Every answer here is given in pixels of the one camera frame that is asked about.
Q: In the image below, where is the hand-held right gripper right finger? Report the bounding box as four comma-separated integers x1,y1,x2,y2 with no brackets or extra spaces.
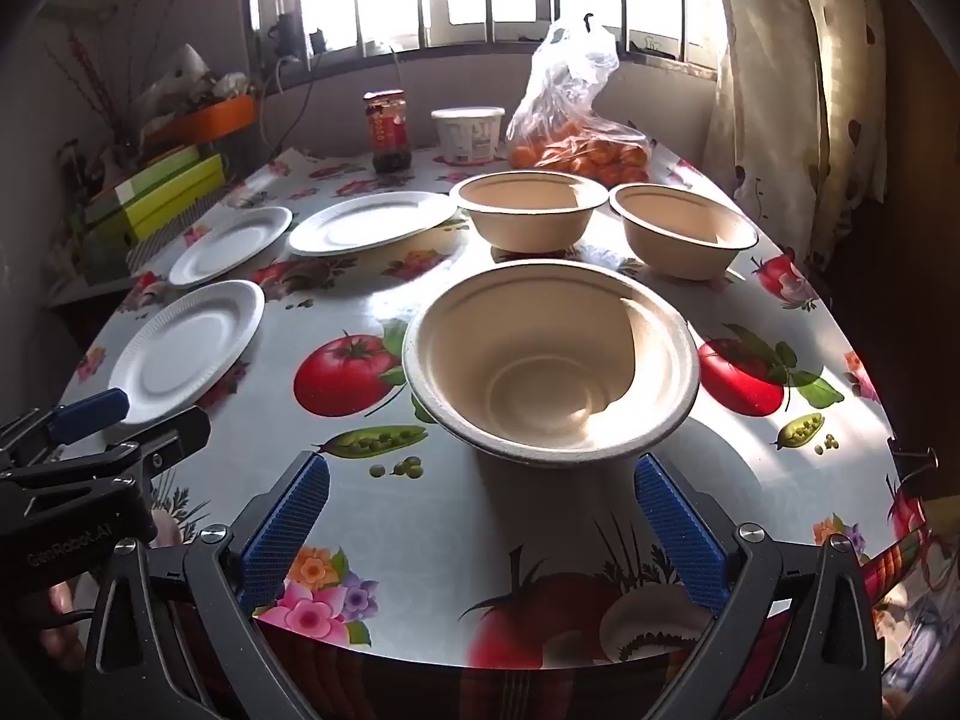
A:
634,452,886,720

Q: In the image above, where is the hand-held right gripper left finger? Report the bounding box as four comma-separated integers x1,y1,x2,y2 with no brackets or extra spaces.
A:
81,452,331,720

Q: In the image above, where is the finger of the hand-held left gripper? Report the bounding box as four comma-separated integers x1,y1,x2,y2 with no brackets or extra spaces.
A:
0,388,130,470
112,406,212,477

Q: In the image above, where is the white foam plate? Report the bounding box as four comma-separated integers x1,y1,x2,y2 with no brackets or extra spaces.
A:
166,206,293,287
107,279,267,426
288,191,467,257

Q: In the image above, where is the beige paper bowl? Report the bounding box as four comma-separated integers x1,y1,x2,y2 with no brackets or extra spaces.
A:
403,260,702,470
609,184,760,282
448,171,608,254

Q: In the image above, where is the person's left hand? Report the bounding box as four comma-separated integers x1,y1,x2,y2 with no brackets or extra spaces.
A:
37,581,91,668

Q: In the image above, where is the green and white flat box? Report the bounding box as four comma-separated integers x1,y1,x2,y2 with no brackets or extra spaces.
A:
82,144,207,226

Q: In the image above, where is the orange box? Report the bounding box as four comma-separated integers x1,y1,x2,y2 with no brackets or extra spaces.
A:
142,96,260,147

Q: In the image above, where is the glass jar with red label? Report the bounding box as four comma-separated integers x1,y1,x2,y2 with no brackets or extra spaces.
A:
364,90,413,175

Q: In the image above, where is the clear plastic bag of oranges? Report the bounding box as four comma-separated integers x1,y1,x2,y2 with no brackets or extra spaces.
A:
506,19,653,187

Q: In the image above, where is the brown wooden cabinet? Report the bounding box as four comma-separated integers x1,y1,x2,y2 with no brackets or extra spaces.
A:
825,0,960,466

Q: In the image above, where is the black power adapter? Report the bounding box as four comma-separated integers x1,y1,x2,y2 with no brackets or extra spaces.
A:
268,13,301,57

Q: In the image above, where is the white plastic tub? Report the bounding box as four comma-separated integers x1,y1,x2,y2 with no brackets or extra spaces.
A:
431,106,505,164

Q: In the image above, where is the patterned cream curtain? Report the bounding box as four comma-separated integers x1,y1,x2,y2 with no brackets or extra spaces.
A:
701,0,901,263

